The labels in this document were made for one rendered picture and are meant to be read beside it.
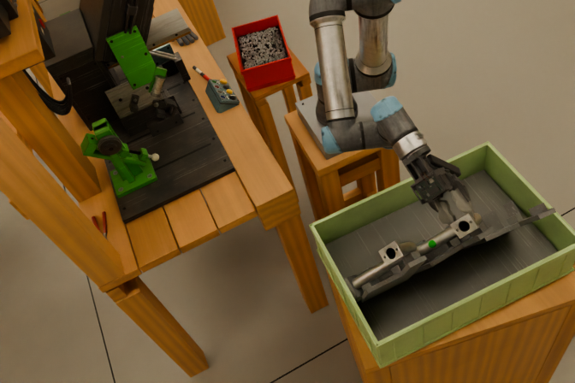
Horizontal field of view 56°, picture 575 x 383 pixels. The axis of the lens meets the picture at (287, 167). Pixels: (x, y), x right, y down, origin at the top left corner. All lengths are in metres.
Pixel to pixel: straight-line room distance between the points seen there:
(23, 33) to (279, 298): 1.59
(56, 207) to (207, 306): 1.31
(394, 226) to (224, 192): 0.58
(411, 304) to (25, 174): 1.07
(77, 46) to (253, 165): 0.77
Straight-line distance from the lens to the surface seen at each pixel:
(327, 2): 1.45
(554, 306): 1.70
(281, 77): 2.28
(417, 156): 1.30
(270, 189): 1.80
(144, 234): 1.88
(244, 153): 1.93
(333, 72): 1.43
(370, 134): 1.42
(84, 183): 2.04
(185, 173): 1.95
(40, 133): 1.87
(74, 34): 2.20
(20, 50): 1.63
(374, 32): 1.61
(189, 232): 1.82
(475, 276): 1.64
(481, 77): 3.41
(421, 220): 1.73
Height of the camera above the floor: 2.30
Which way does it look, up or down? 49 degrees down
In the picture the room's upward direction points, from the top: 17 degrees counter-clockwise
